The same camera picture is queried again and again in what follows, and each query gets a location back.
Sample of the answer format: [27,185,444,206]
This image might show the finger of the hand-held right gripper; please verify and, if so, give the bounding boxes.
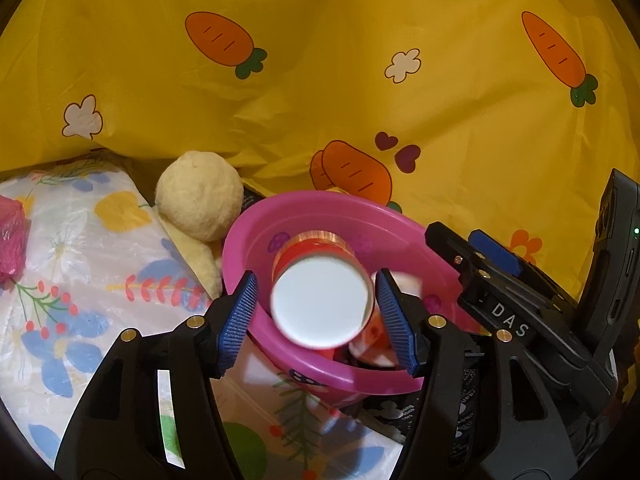
[425,222,591,386]
[469,230,578,321]

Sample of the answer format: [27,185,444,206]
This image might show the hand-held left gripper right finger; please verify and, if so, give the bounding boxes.
[375,267,576,480]

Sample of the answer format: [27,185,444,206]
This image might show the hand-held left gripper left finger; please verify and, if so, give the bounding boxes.
[54,270,261,480]

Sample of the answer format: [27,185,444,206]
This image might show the white cup with orange label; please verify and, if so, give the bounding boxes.
[347,305,401,367]

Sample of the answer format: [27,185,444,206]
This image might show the red paper cup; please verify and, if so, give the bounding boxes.
[270,229,376,348]

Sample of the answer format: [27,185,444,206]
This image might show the pink plastic bucket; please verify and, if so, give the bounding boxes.
[222,190,476,403]

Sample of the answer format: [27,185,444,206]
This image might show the pink plastic bag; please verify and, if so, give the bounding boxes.
[0,196,32,283]

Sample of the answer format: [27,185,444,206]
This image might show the cream plush toy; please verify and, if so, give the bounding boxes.
[155,150,245,301]

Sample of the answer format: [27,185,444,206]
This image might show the floral plastic tablecloth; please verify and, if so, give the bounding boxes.
[0,160,411,480]

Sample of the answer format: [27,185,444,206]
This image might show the yellow carrot print curtain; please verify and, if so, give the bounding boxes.
[0,0,640,311]

